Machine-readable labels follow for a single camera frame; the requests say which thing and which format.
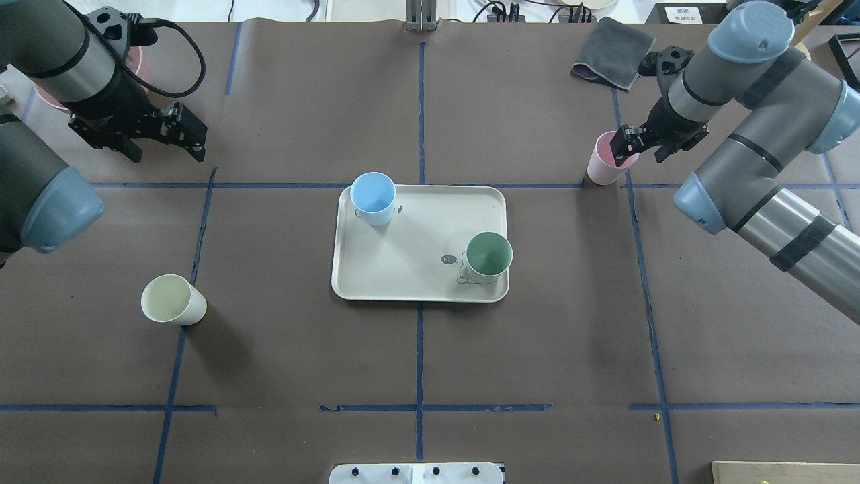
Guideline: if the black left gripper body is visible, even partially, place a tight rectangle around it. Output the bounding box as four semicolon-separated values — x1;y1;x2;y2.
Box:
67;77;176;151

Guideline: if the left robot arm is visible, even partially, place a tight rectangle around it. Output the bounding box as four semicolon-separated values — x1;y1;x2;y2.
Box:
1;1;207;266

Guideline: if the cream rabbit tray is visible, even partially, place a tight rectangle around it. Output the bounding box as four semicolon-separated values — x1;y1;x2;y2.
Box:
331;184;509;303

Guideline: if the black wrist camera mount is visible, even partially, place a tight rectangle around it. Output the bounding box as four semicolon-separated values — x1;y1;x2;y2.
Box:
637;45;696;88
77;7;163;73

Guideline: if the aluminium frame post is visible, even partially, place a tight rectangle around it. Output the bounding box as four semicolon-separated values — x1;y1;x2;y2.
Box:
404;0;439;32

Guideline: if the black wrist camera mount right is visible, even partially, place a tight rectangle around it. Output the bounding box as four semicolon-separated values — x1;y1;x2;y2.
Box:
637;45;696;88

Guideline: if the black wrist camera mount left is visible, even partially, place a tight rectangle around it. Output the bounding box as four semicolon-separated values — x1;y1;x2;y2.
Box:
77;7;163;73

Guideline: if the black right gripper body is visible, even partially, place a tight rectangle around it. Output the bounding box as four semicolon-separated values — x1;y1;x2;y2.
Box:
641;97;710;149

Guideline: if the wooden cutting board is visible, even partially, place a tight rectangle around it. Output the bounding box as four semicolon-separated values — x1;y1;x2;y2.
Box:
712;460;859;483

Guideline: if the grey folded cloth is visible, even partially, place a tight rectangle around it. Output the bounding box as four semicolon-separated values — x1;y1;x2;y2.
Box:
570;17;656;91

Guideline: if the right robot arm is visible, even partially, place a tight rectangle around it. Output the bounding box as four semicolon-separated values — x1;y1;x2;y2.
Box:
610;1;859;321

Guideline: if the blue cup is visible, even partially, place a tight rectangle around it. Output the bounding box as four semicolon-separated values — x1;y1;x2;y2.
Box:
350;172;396;227

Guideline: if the wooden stand round base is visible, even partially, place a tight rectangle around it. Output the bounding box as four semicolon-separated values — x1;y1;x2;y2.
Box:
786;1;844;59

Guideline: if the cream cup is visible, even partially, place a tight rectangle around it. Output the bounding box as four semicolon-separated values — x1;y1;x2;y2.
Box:
140;274;207;325

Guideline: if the pink cup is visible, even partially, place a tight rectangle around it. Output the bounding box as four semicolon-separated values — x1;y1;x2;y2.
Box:
587;132;641;185

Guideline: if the green cup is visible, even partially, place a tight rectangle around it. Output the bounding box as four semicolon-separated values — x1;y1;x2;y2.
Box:
464;232;514;283

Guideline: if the pink bowl with ice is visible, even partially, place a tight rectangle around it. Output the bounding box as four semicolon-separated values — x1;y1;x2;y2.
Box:
34;46;151;114

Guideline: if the white camera pole base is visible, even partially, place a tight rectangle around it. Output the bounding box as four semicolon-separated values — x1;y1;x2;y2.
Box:
329;462;506;483

